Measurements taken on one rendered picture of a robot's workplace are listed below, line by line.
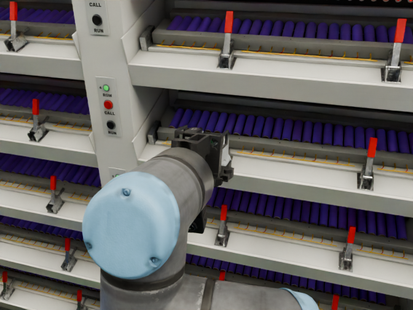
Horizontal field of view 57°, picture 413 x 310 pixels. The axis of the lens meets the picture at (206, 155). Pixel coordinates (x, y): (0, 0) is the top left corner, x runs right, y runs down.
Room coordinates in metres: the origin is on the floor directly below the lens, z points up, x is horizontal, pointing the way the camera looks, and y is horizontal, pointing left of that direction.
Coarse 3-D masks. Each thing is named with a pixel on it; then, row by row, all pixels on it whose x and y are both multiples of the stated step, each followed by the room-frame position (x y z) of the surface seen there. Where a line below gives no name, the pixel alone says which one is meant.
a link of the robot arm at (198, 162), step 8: (168, 152) 0.40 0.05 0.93; (176, 152) 0.40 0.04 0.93; (184, 152) 0.41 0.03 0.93; (192, 152) 0.42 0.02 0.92; (184, 160) 0.39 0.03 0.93; (192, 160) 0.39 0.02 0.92; (200, 160) 0.41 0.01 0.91; (200, 168) 0.39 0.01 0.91; (208, 168) 0.41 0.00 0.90; (200, 176) 0.38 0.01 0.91; (208, 176) 0.39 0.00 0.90; (208, 184) 0.39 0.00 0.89; (208, 192) 0.38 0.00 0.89; (208, 200) 0.39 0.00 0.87
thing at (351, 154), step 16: (160, 128) 0.75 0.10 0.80; (240, 144) 0.69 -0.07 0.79; (256, 144) 0.68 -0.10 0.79; (272, 144) 0.67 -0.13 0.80; (288, 144) 0.67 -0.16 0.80; (304, 144) 0.67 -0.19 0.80; (320, 144) 0.67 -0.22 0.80; (304, 160) 0.64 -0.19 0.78; (352, 160) 0.64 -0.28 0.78; (384, 160) 0.62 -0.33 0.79; (400, 160) 0.61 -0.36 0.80
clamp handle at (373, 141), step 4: (372, 140) 0.60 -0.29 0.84; (376, 140) 0.60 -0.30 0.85; (372, 144) 0.60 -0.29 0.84; (376, 144) 0.60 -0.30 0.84; (368, 148) 0.60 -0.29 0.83; (372, 148) 0.59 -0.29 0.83; (368, 152) 0.59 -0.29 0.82; (372, 152) 0.59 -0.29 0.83; (368, 156) 0.59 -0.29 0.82; (372, 156) 0.59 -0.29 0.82; (368, 160) 0.59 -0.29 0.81; (372, 160) 0.59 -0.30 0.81; (368, 164) 0.59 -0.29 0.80; (368, 168) 0.58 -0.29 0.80; (364, 172) 0.59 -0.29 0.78; (368, 172) 0.58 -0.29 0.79; (368, 176) 0.58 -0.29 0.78
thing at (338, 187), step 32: (160, 96) 0.82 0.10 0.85; (192, 96) 0.84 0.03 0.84; (224, 96) 0.82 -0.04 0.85; (256, 160) 0.66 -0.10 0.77; (320, 160) 0.65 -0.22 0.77; (256, 192) 0.63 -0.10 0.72; (288, 192) 0.61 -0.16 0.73; (320, 192) 0.59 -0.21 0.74; (352, 192) 0.57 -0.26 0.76; (384, 192) 0.56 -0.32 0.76
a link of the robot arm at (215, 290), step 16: (208, 288) 0.28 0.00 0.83; (224, 288) 0.28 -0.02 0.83; (240, 288) 0.29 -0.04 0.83; (256, 288) 0.29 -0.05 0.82; (272, 288) 0.29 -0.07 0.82; (208, 304) 0.26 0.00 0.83; (224, 304) 0.26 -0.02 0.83; (240, 304) 0.26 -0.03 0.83; (256, 304) 0.26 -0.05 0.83; (272, 304) 0.26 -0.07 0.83; (288, 304) 0.26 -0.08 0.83; (304, 304) 0.26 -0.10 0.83
